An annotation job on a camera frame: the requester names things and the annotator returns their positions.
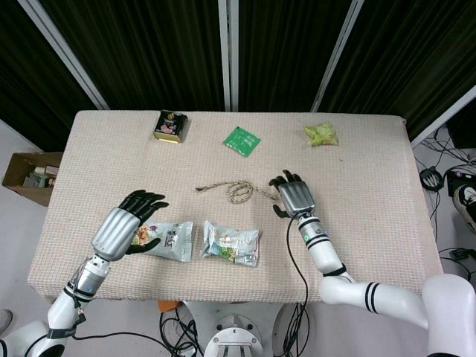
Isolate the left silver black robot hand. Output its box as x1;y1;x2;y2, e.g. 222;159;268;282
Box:
91;189;170;261

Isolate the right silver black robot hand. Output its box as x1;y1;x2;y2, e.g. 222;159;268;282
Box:
269;170;318;219

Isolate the beige braided rope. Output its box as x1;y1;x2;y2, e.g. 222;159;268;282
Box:
195;178;279;205

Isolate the silver snack bag red print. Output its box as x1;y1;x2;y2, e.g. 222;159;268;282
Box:
132;221;194;263

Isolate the yellow-green snack bag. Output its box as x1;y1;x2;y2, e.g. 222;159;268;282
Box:
303;122;340;148

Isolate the beige waffle tablecloth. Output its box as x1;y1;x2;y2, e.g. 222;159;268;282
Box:
28;109;444;303

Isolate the green flat sachet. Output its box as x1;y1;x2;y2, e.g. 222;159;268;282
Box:
222;126;261;158

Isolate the silver snack bag green print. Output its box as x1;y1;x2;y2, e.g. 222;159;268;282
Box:
199;219;260;268

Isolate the brown cardboard box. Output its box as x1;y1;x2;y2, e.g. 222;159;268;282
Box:
1;151;64;208

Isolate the black gold tin can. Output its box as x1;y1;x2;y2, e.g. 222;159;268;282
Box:
152;109;189;144

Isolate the grey shoe tip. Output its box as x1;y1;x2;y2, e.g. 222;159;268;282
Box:
0;309;14;335

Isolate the black curtain panel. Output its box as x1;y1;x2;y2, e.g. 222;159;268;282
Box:
237;0;353;112
322;0;476;137
39;0;228;112
0;0;102;152

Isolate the white robot torso base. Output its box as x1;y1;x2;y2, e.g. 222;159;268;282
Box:
184;300;284;357

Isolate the black electronic device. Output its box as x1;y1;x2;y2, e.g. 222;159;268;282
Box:
445;165;476;199

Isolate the white black sneaker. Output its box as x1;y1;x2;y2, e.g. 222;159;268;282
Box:
452;184;476;234

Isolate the small black adapter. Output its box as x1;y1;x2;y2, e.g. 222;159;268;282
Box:
449;248;476;261

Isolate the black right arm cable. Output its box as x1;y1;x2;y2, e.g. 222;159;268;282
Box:
285;216;309;357

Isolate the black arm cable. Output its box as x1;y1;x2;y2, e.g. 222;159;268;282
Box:
285;216;309;357
65;256;168;353

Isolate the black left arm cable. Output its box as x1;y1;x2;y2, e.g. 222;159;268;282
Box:
65;256;168;353

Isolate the black floor cable tangle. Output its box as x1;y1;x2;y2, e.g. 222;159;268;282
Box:
158;301;205;357
411;124;476;172

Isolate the white partition frame post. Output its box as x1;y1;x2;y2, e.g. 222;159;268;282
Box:
217;0;241;112
311;0;365;113
408;84;476;147
18;0;111;111

